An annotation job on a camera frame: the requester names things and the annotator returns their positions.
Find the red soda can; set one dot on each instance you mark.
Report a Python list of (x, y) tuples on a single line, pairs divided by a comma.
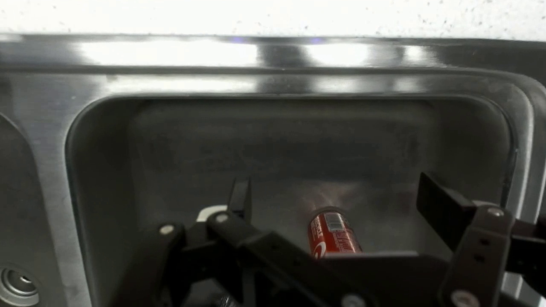
[(332, 234)]

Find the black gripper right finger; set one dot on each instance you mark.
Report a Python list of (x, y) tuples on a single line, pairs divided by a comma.
[(487, 243)]

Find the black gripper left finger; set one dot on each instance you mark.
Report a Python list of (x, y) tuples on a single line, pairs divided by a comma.
[(196, 263)]

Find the stainless steel double sink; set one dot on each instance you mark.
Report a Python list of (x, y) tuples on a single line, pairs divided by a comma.
[(107, 137)]

